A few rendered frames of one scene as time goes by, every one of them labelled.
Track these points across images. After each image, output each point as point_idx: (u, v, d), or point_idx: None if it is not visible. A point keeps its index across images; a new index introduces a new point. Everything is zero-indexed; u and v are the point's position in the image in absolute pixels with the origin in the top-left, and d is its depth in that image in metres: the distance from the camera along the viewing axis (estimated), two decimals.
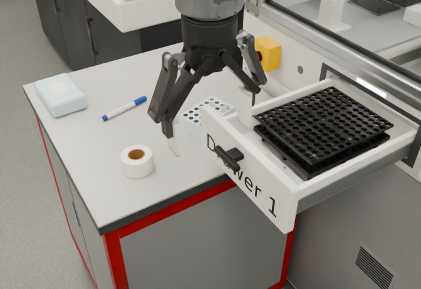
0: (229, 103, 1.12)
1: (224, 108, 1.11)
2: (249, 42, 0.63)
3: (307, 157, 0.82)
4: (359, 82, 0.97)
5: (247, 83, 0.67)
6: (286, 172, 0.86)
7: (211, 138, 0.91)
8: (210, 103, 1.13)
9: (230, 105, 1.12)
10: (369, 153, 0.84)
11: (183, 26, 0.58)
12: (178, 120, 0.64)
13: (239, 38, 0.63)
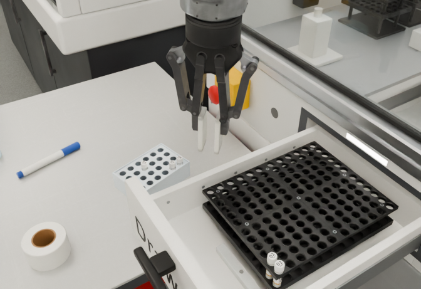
0: (181, 156, 0.86)
1: (174, 164, 0.84)
2: (249, 69, 0.61)
3: (270, 266, 0.55)
4: (349, 140, 0.70)
5: (221, 105, 0.66)
6: (243, 279, 0.60)
7: (140, 224, 0.64)
8: (276, 259, 0.55)
9: (181, 159, 0.85)
10: (363, 257, 0.57)
11: None
12: (202, 118, 0.68)
13: (245, 57, 0.61)
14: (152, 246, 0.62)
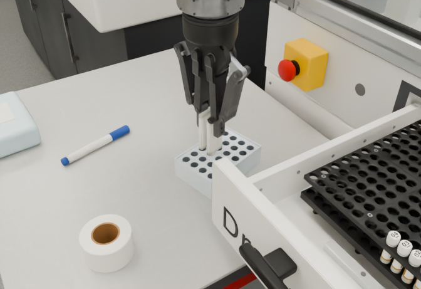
0: (392, 231, 0.46)
1: (410, 243, 0.45)
2: (233, 75, 0.59)
3: (415, 267, 0.44)
4: None
5: (211, 105, 0.65)
6: (368, 283, 0.48)
7: (231, 216, 0.53)
8: None
9: (397, 233, 0.46)
10: None
11: None
12: (202, 116, 0.68)
13: (233, 64, 0.59)
14: (250, 242, 0.50)
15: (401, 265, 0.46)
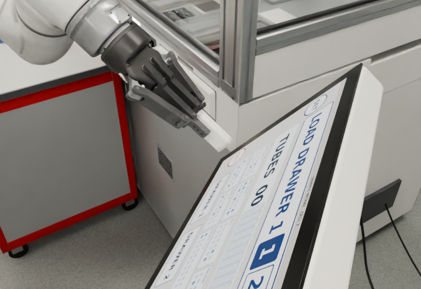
0: None
1: None
2: (171, 55, 0.72)
3: None
4: None
5: (190, 97, 0.70)
6: None
7: None
8: None
9: None
10: None
11: (108, 58, 0.65)
12: (200, 112, 0.69)
13: (161, 54, 0.71)
14: None
15: None
